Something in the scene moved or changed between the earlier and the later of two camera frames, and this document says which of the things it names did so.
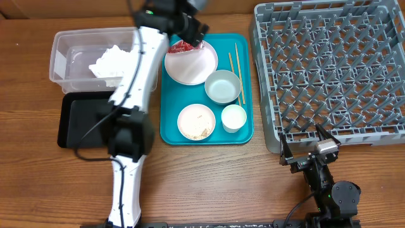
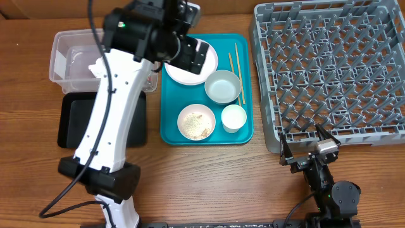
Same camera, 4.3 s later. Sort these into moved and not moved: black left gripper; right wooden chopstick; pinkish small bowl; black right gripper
Moved: black left gripper
Not moved: black right gripper; pinkish small bowl; right wooden chopstick
